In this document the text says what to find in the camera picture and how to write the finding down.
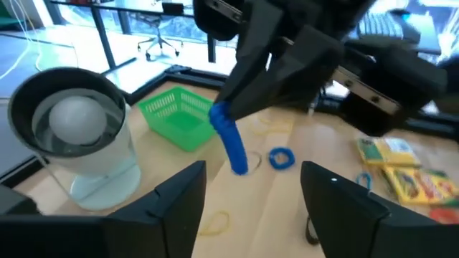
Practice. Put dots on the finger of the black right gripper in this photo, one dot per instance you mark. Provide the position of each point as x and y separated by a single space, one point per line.
297 71
254 43

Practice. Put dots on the black rubber band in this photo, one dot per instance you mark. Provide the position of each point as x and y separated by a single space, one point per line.
307 233

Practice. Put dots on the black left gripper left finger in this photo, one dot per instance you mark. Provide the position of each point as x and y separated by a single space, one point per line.
107 236

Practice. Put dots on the green plastic basket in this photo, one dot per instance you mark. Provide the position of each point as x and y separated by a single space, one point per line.
179 125

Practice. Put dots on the yellow green crayon box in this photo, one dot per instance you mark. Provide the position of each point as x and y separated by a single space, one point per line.
387 152
419 186

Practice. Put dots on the yellow rubber band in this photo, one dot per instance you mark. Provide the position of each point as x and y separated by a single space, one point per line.
226 224

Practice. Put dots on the light blue rubber band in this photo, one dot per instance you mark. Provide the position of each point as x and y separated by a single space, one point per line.
358 180

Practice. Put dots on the black office chair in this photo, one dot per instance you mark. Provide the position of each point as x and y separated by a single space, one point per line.
159 42

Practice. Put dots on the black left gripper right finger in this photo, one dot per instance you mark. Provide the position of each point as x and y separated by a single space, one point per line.
358 229

